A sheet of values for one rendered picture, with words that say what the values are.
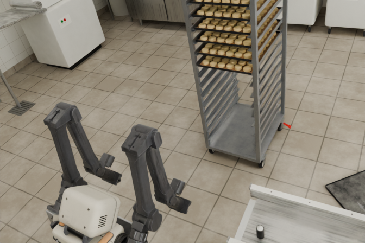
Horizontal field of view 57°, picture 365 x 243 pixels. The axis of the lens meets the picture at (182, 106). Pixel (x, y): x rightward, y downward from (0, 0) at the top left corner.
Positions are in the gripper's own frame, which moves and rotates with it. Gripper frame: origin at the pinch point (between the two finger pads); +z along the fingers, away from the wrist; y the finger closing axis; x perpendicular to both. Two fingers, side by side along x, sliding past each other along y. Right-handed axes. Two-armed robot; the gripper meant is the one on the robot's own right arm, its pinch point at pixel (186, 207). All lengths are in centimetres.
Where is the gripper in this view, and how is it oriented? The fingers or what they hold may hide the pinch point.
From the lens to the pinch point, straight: 176.8
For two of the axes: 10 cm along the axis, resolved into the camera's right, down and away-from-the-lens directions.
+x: -3.6, 8.9, -2.9
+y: -8.5, -1.9, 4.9
